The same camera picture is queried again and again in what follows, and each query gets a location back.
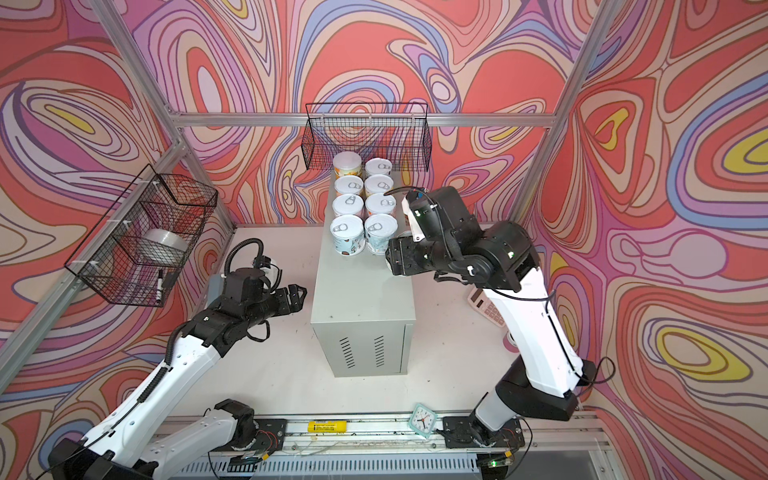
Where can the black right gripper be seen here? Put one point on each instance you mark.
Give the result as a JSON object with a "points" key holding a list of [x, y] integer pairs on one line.
{"points": [[400, 255]]}

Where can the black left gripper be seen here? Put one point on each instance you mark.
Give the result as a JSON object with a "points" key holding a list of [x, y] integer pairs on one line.
{"points": [[296, 301]]}

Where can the blue can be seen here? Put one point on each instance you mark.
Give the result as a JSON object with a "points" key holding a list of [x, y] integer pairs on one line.
{"points": [[348, 235], [379, 230]]}

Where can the pink label can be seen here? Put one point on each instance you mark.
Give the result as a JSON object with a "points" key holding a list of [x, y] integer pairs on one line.
{"points": [[349, 185], [379, 203]]}

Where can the white brown label can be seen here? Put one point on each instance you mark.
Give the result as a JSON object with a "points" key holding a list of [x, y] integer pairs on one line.
{"points": [[378, 166]]}

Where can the can one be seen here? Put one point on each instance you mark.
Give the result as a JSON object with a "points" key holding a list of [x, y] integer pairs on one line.
{"points": [[348, 204]]}

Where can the orange fruit can plastic lid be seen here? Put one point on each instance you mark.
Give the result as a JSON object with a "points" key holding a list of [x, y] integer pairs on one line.
{"points": [[347, 163]]}

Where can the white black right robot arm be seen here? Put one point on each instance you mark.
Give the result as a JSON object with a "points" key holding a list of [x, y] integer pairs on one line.
{"points": [[542, 382]]}

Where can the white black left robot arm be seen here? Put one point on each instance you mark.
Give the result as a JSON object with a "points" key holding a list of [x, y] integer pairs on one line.
{"points": [[121, 446]]}

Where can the pink calculator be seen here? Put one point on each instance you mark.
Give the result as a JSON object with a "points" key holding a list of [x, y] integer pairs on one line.
{"points": [[481, 303]]}

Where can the black marker pen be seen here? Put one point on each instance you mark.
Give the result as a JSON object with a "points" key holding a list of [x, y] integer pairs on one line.
{"points": [[159, 287]]}

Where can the silver tape roll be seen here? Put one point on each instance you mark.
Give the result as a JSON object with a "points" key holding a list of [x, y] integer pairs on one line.
{"points": [[167, 239]]}

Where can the grey metal cabinet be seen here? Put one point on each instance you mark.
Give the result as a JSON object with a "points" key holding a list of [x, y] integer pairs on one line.
{"points": [[362, 315]]}

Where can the pink round container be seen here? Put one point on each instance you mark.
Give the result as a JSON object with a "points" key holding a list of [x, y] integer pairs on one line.
{"points": [[509, 343]]}

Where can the green circuit board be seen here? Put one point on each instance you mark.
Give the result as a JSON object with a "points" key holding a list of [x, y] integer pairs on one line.
{"points": [[247, 463]]}

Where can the teal alarm clock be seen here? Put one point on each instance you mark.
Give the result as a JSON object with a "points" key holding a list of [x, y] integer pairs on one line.
{"points": [[422, 420]]}

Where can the black wire basket rear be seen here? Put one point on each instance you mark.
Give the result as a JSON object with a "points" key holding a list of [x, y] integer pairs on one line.
{"points": [[396, 131]]}

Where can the black wire basket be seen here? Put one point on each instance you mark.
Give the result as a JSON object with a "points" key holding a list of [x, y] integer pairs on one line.
{"points": [[396, 131], [122, 268]]}

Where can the black wire basket left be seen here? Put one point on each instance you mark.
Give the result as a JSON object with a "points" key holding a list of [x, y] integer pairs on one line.
{"points": [[122, 268]]}

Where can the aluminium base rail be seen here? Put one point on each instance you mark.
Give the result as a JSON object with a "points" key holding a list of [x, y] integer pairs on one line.
{"points": [[371, 434]]}

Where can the white vented cable duct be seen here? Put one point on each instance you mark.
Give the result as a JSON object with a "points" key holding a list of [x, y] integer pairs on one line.
{"points": [[335, 467]]}

